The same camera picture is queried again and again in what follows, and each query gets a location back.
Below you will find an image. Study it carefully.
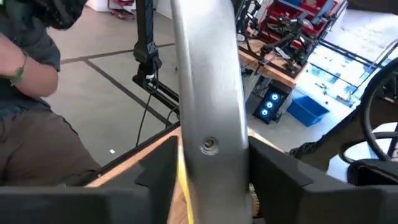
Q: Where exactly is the red wheeled cart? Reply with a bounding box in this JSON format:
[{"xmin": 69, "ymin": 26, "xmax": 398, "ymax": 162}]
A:
[{"xmin": 107, "ymin": 0, "xmax": 137, "ymax": 21}]

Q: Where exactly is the red bin shelf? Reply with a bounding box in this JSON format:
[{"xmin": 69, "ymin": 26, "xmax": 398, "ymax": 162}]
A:
[{"xmin": 260, "ymin": 0, "xmax": 341, "ymax": 43}]

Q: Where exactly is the black metal rig frame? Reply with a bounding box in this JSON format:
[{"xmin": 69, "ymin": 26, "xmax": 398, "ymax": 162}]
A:
[{"xmin": 83, "ymin": 73, "xmax": 182, "ymax": 187}]

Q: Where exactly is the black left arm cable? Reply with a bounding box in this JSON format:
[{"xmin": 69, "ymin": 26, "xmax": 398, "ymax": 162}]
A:
[{"xmin": 338, "ymin": 58, "xmax": 398, "ymax": 165}]

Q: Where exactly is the wooden workbench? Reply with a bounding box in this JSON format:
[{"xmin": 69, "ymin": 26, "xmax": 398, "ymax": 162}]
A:
[{"xmin": 238, "ymin": 39, "xmax": 309, "ymax": 90}]

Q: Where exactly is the person's forearm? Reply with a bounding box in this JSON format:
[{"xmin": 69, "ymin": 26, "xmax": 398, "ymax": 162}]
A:
[{"xmin": 17, "ymin": 54, "xmax": 60, "ymax": 98}]

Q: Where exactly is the person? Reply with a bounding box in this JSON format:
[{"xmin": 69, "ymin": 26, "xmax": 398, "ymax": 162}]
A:
[{"xmin": 0, "ymin": 0, "xmax": 102, "ymax": 187}]

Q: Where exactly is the green wristband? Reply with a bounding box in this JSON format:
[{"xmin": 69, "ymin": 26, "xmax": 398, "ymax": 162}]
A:
[{"xmin": 8, "ymin": 52, "xmax": 29, "ymax": 87}]

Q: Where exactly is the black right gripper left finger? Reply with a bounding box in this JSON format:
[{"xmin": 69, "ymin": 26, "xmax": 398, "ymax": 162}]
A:
[{"xmin": 0, "ymin": 135, "xmax": 180, "ymax": 224}]

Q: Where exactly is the blue plastic bin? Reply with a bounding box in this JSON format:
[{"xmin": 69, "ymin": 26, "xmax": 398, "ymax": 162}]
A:
[{"xmin": 285, "ymin": 95, "xmax": 330, "ymax": 128}]

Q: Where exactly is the computer tower with blue lights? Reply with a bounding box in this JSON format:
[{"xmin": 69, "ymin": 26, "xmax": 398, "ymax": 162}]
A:
[{"xmin": 252, "ymin": 81, "xmax": 292, "ymax": 125}]

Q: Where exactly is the grey metal utility knife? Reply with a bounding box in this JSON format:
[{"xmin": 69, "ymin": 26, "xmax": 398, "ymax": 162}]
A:
[{"xmin": 169, "ymin": 0, "xmax": 253, "ymax": 224}]

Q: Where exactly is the black leader arm cable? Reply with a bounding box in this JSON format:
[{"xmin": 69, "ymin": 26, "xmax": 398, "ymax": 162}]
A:
[{"xmin": 135, "ymin": 91, "xmax": 154, "ymax": 147}]

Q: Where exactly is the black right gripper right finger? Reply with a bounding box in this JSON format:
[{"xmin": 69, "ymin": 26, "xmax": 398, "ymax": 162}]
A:
[{"xmin": 248, "ymin": 136, "xmax": 398, "ymax": 224}]

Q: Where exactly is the black equipment on workbench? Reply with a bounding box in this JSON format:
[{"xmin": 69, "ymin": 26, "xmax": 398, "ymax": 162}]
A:
[{"xmin": 235, "ymin": 0, "xmax": 315, "ymax": 78}]

